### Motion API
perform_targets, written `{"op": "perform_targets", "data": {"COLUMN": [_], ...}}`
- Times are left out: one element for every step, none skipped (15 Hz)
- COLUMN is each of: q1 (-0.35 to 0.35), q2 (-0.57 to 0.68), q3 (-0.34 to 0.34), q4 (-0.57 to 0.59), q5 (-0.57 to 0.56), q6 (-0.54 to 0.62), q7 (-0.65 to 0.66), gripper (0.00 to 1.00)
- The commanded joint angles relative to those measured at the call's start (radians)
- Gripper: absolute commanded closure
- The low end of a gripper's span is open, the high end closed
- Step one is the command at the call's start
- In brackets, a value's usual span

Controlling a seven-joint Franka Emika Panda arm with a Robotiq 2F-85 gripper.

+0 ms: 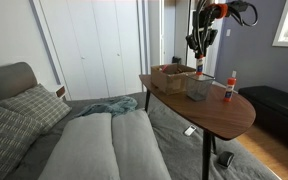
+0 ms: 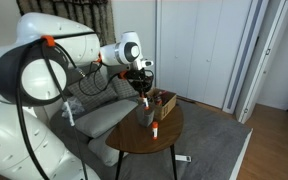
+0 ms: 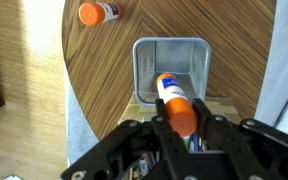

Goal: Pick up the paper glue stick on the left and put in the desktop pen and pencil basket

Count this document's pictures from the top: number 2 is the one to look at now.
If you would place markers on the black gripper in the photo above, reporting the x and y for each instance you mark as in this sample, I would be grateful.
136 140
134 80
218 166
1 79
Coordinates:
139 81

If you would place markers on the white glue stick orange cap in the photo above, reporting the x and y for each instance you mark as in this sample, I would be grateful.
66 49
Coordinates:
146 104
155 130

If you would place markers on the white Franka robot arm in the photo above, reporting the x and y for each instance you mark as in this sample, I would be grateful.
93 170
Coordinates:
34 76

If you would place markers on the grey pen holder cup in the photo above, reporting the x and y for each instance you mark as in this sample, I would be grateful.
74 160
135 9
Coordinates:
145 117

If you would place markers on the red item in box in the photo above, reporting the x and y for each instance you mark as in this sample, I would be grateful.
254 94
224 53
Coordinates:
158 100

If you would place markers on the grey checkered throw pillow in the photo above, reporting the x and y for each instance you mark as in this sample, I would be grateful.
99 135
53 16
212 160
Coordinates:
124 88
92 90

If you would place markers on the brown wooden storage box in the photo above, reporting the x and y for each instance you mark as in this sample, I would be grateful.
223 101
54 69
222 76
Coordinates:
165 105

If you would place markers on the dark wooden side table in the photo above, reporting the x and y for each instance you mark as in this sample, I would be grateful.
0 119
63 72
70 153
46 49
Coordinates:
144 136

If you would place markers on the long light grey pillow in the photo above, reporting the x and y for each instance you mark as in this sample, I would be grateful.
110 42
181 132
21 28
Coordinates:
100 119

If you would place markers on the light grey seat cushion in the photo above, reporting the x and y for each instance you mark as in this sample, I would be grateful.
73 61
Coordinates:
104 150

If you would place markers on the white wardrobe doors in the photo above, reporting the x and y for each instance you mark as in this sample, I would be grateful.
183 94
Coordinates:
197 50

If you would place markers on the crumpled pale grey cloth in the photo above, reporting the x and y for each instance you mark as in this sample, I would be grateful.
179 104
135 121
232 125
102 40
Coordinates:
73 107

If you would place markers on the white remote control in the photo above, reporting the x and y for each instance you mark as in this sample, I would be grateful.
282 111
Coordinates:
183 158

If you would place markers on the grey floor rug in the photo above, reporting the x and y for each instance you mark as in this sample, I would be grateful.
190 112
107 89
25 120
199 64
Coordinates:
210 143

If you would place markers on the dark grey sofa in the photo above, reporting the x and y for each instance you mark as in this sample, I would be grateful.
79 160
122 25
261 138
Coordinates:
60 126

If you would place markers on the dark striped wall tapestry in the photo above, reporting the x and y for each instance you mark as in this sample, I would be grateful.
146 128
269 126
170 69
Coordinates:
94 16

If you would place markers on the white sliding door frame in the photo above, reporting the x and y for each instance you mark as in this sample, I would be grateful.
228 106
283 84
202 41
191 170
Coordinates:
254 63

